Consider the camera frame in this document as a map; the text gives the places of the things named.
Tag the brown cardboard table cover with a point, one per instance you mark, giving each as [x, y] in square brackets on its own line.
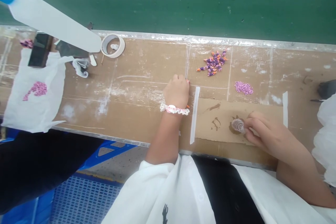
[141, 82]

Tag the thin wooden stick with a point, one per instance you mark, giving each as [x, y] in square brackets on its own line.
[102, 60]

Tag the person's left hand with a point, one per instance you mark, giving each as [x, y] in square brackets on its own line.
[176, 91]

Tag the small clear plastic bottle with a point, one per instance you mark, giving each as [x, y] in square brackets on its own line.
[237, 125]

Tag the person's body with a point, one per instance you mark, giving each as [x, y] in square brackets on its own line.
[183, 195]

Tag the black cloth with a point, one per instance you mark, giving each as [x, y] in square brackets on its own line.
[39, 166]

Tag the heap of pink beads in bag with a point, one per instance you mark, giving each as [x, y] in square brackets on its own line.
[36, 90]

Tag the white masking tape roll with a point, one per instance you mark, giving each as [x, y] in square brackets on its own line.
[119, 48]

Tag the small brown cardboard sheet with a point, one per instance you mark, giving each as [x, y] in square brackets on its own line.
[218, 115]

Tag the person's right fingers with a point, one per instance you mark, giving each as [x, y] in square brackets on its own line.
[253, 127]

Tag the crumpled white plastic bag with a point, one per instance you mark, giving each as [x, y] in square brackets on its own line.
[325, 140]

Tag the person's left fingers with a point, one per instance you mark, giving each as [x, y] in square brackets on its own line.
[181, 78]

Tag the person's right hand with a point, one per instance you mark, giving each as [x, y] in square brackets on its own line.
[270, 136]

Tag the bunch of pink striped pieces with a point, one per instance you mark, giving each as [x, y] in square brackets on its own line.
[26, 43]

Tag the short white tape strip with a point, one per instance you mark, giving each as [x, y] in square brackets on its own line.
[285, 108]

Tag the black rectangular box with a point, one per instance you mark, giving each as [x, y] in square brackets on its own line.
[38, 53]

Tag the long white tape strip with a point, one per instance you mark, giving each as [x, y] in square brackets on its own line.
[194, 115]

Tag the small white oval piece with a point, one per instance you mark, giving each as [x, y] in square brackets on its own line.
[93, 60]

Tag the pile of pink beads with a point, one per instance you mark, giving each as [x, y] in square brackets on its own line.
[242, 87]

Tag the blue plastic crate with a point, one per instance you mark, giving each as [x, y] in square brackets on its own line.
[84, 195]

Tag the pile of purple orange cones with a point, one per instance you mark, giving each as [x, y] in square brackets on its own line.
[213, 62]

